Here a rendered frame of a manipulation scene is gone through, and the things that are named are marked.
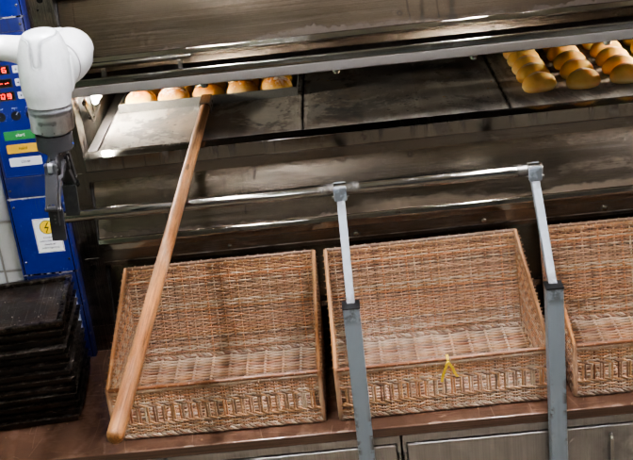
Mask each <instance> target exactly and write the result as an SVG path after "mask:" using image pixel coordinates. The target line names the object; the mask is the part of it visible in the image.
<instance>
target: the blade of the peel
mask: <svg viewBox="0 0 633 460"><path fill-rule="evenodd" d="M225 83H226V88H225V90H224V91H225V94H216V95H212V97H213V104H221V103H231V102H240V101H250V100H259V99H268V98H277V97H286V96H296V95H298V87H299V75H298V74H292V81H291V83H292V85H293V87H290V88H280V89H271V90H260V85H261V83H259V86H258V90H254V91H244V92H235V93H226V89H227V87H228V82H225ZM192 88H193V90H192V93H191V94H190V97H188V98H179V99H170V100H161V101H158V98H157V101H152V102H142V103H134V104H126V103H125V99H126V97H127V95H128V94H129V93H130V92H127V93H126V94H125V95H124V96H123V98H122V100H121V101H120V103H119V104H118V108H119V112H120V114H121V113H130V112H139V111H148V110H158V109H167V108H177V107H194V106H198V105H199V103H200V100H201V96H198V97H193V96H192V94H193V91H194V89H195V85H194V86H192Z"/></svg>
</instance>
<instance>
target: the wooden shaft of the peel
mask: <svg viewBox="0 0 633 460"><path fill-rule="evenodd" d="M209 110H210V107H209V105H207V104H202V105H201V106H200V109H199V113H198V116H197V120H196V123H195V126H194V129H193V133H192V136H191V140H190V143H189V146H188V149H187V155H186V159H185V162H184V166H183V169H182V172H181V175H180V179H179V182H178V186H177V189H176V191H175V195H174V198H173V202H172V205H171V209H170V215H169V217H168V221H167V224H166V228H165V231H164V235H163V238H162V241H161V244H160V248H159V251H158V255H157V258H156V261H155V264H154V270H153V274H152V277H151V281H150V284H149V287H148V290H147V294H146V297H145V301H144V304H143V307H142V310H141V314H140V317H139V321H138V327H137V330H136V333H135V336H134V340H133V343H132V347H131V350H130V354H129V356H128V360H127V363H126V366H125V370H124V373H123V377H122V382H121V385H120V389H119V392H118V396H117V399H116V402H115V405H114V409H113V412H112V416H111V419H110V422H109V425H108V429H107V432H106V438H107V440H108V442H110V443H111V444H119V443H121V442H122V441H123V439H124V436H125V432H126V428H127V424H128V420H129V418H130V414H131V410H132V406H133V402H134V399H135V396H136V392H137V388H138V381H139V377H140V374H141V371H142V367H143V363H144V359H145V355H146V353H147V349H148V345H149V341H150V337H151V334H152V331H153V327H154V320H155V316H156V313H157V309H158V306H159V302H160V298H161V294H162V291H163V287H164V284H165V280H166V276H167V272H168V269H169V265H170V259H171V255H172V251H173V248H174V244H175V240H176V237H177V233H178V229H179V226H180V222H181V219H182V215H183V211H184V207H185V204H186V200H187V194H188V190H189V186H190V183H191V179H192V175H193V172H194V168H195V164H196V161H197V157H198V153H199V150H200V146H201V142H202V139H203V132H204V129H205V125H206V121H207V118H208V114H209Z"/></svg>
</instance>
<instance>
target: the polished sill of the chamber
mask: <svg viewBox="0 0 633 460"><path fill-rule="evenodd" d="M627 116H633V95H630V96H622V97H612V98H603V99H594V100H585V101H576V102H567V103H557V104H549V105H539V106H531V107H513V108H504V109H495V110H486V111H477V112H468V113H459V114H449V115H441V116H431V117H423V118H413V119H404V120H395V121H386V122H377V123H359V124H351V125H341V126H333V127H323V128H314V129H305V130H296V131H287V132H278V133H269V134H260V135H250V136H242V137H232V138H224V139H214V140H202V142H201V146H200V150H199V153H198V157H197V161H201V160H209V159H219V158H228V157H237V156H254V155H263V154H273V153H281V152H291V151H300V150H309V149H318V148H328V147H336V146H346V145H355V144H364V143H373V142H383V141H391V140H408V139H418V138H427V137H436V136H445V135H455V134H463V133H473V132H482V131H491V130H500V129H510V128H518V127H528V126H537V125H546V124H555V123H572V122H582V121H590V120H600V119H609V118H618V117H627ZM189 143H190V141H188V142H179V143H170V144H160V145H152V146H142V147H134V148H124V149H115V150H106V151H97V152H88V153H87V154H86V156H85V159H84V162H85V167H86V172H87V173H91V172H100V171H109V170H118V169H127V168H136V167H146V166H154V165H164V164H173V163H182V162H185V159H186V155H187V149H188V146H189Z"/></svg>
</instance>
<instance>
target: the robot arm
mask: <svg viewBox="0 0 633 460"><path fill-rule="evenodd" d="M93 50H94V47H93V44H92V41H91V39H90V38H89V36H88V35H87V34H86V33H84V32H83V31H81V30H79V29H77V28H73V27H63V28H62V27H56V28H52V27H36V28H32V29H29V30H27V31H25V32H24V33H23V34H22V35H21V36H13V35H0V60H1V61H8V62H13V63H16V64H18V73H19V79H20V85H21V89H22V93H23V96H24V98H25V101H26V104H27V112H28V116H29V123H30V127H31V132H32V133H33V134H35V137H36V143H37V149H38V151H39V152H40V153H42V154H46V155H48V157H47V158H48V160H46V163H44V165H43V168H44V175H45V209H44V211H45V212H48V213H49V220H50V226H51V233H52V239H53V240H67V231H66V224H65V218H64V211H63V208H61V188H62V190H63V197H64V204H65V210H66V216H79V215H80V208H79V201H78V194H77V187H76V185H79V179H76V178H77V174H76V170H75V167H74V164H73V159H72V155H71V151H70V150H72V148H73V131H72V130H73V128H74V119H73V104H72V92H73V90H74V86H75V83H76V82H78V81H79V80H80V79H82V78H83V77H84V76H85V74H86V73H87V72H88V70H89V68H90V66H91V64H92V62H93ZM62 181H63V183H64V185H63V186H62Z"/></svg>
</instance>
